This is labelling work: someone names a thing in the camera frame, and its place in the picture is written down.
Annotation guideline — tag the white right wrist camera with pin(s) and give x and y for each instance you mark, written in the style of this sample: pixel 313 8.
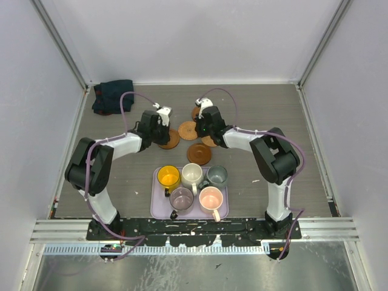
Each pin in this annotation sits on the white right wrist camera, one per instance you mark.
pixel 203 103

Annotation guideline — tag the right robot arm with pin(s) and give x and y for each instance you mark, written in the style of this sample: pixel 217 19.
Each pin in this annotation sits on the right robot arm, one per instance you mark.
pixel 275 157

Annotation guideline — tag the brown wooden coaster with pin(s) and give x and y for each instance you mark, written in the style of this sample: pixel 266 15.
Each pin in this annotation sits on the brown wooden coaster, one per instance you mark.
pixel 195 113
pixel 174 140
pixel 199 153

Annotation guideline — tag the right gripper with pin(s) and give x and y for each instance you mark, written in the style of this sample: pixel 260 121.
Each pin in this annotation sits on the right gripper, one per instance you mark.
pixel 200 133

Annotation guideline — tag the woven rattan coaster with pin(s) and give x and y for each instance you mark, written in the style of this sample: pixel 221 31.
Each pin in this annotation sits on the woven rattan coaster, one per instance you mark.
pixel 207 140
pixel 187 131

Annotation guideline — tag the yellow mug black outside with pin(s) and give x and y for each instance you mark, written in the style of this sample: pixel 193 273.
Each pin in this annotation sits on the yellow mug black outside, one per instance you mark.
pixel 169 178

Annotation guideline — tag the pink mug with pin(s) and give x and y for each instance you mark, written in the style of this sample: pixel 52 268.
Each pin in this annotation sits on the pink mug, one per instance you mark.
pixel 210 200

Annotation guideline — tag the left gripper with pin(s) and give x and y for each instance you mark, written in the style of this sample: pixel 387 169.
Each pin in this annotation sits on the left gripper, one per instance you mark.
pixel 165 137

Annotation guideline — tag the lilac plastic tray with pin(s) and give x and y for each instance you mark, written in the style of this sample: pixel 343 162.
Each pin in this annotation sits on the lilac plastic tray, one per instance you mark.
pixel 160 207

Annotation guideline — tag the white speckled mug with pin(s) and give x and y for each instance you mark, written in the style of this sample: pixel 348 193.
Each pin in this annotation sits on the white speckled mug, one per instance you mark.
pixel 191 177

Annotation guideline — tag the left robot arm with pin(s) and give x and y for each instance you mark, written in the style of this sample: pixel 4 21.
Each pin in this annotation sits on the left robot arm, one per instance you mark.
pixel 89 167

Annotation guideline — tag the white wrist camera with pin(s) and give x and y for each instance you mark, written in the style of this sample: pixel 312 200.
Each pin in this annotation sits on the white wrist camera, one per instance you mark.
pixel 164 112
pixel 203 103

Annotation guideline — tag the lilac mug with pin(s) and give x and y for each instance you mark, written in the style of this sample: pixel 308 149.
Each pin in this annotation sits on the lilac mug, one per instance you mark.
pixel 181 200

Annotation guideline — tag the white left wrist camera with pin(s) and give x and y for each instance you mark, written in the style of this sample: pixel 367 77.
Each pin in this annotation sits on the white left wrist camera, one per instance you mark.
pixel 164 112

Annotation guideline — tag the grey green mug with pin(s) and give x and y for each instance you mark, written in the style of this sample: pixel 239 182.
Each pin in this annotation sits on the grey green mug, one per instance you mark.
pixel 216 176

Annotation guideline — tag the dark folded cloth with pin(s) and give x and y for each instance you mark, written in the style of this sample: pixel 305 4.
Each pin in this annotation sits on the dark folded cloth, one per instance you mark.
pixel 108 94

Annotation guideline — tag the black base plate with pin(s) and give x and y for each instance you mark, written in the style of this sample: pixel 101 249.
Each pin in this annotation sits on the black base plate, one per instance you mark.
pixel 195 232

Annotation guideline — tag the aluminium frame rail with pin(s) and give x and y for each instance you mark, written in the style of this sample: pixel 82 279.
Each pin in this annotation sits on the aluminium frame rail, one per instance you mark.
pixel 305 229

